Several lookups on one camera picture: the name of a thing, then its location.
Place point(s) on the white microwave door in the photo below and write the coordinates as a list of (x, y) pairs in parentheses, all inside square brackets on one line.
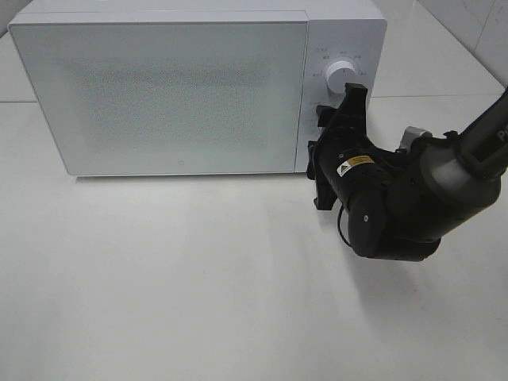
[(159, 99)]

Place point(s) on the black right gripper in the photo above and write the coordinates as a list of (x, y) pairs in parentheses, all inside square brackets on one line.
[(343, 162)]

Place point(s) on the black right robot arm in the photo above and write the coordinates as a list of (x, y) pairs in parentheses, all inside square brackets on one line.
[(400, 204)]

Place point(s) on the upper white power knob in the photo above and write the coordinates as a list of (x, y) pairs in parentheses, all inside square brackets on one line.
[(339, 73)]

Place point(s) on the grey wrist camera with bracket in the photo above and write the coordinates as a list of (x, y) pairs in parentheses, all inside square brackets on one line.
[(410, 135)]

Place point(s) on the white microwave oven body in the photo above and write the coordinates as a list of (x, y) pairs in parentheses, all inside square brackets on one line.
[(334, 30)]

